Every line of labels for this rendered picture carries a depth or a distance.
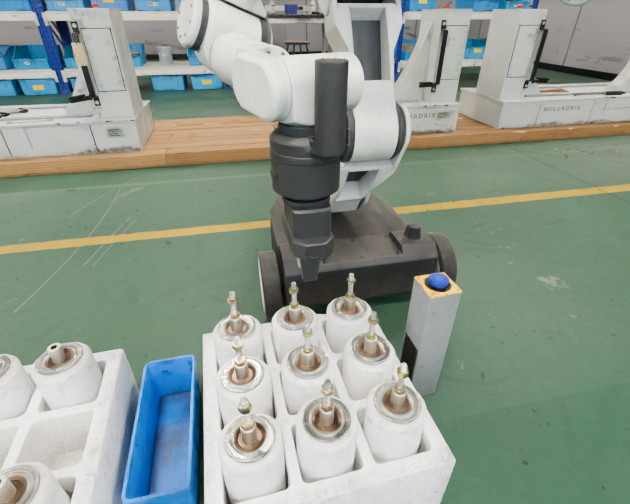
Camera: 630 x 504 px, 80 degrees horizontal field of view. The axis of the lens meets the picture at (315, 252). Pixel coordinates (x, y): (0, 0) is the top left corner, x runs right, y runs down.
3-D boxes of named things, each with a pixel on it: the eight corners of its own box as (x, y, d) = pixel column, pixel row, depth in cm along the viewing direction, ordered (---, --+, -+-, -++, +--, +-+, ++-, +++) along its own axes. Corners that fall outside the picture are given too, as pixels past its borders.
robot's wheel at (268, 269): (260, 291, 125) (255, 239, 114) (275, 289, 126) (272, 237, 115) (267, 333, 108) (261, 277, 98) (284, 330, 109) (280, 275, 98)
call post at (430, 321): (396, 375, 96) (413, 277, 79) (421, 370, 97) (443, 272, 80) (409, 399, 90) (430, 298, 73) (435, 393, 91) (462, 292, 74)
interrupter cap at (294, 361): (283, 378, 65) (283, 376, 64) (290, 345, 71) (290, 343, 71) (327, 381, 64) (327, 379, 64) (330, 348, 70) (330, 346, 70)
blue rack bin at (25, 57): (32, 64, 446) (25, 44, 435) (67, 64, 452) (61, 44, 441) (12, 70, 405) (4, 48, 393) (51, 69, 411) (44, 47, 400)
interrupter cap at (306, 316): (320, 323, 76) (320, 320, 76) (287, 337, 73) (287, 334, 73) (301, 302, 82) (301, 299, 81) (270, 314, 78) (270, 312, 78)
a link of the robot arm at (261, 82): (274, 130, 40) (225, 101, 49) (342, 119, 44) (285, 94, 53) (272, 62, 36) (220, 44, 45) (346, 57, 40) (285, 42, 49)
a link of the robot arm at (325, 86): (257, 153, 48) (249, 53, 42) (326, 140, 53) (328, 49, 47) (303, 181, 40) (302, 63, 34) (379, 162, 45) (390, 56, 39)
